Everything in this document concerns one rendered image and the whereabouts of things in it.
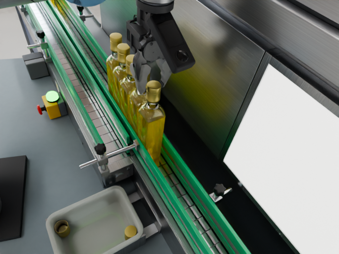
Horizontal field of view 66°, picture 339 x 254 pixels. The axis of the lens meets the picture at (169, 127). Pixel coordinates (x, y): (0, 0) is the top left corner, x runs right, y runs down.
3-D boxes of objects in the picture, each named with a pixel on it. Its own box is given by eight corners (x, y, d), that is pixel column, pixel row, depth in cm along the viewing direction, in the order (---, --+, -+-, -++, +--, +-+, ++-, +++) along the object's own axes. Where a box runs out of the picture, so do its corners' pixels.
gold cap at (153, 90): (162, 101, 64) (164, 86, 61) (150, 105, 62) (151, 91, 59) (155, 91, 66) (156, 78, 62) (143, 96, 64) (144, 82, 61)
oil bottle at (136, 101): (152, 143, 84) (156, 94, 68) (136, 150, 82) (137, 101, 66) (144, 132, 87) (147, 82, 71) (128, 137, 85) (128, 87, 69)
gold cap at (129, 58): (141, 73, 70) (142, 60, 67) (129, 77, 68) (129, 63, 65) (135, 66, 72) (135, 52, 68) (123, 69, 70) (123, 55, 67)
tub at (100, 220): (146, 243, 76) (147, 233, 70) (69, 288, 67) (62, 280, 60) (121, 195, 85) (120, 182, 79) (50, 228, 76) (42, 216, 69)
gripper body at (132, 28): (155, 39, 61) (159, -15, 52) (174, 59, 56) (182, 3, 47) (125, 46, 58) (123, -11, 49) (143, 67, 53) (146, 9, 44)
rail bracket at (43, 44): (53, 63, 107) (45, 33, 97) (34, 67, 104) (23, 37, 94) (50, 58, 109) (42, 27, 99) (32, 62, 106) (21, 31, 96)
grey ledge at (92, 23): (145, 100, 111) (146, 79, 103) (125, 106, 108) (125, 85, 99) (73, 4, 161) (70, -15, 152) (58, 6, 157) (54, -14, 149)
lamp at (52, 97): (60, 101, 100) (59, 94, 98) (48, 104, 98) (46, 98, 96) (57, 93, 103) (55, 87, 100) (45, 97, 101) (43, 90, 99)
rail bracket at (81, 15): (96, 33, 125) (93, 5, 115) (82, 36, 122) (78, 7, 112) (94, 29, 127) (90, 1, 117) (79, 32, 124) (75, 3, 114)
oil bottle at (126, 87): (143, 131, 88) (146, 82, 71) (128, 137, 85) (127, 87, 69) (135, 120, 90) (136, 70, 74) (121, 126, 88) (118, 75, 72)
